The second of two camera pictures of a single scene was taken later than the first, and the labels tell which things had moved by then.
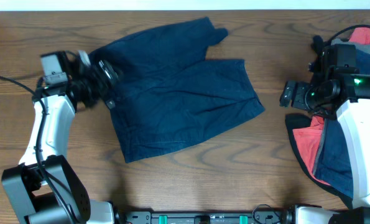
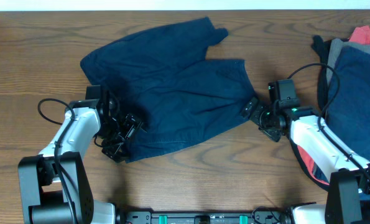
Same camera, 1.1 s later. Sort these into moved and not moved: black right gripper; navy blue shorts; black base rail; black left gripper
Moved: black right gripper; black left gripper
Not moved: navy blue shorts; black base rail
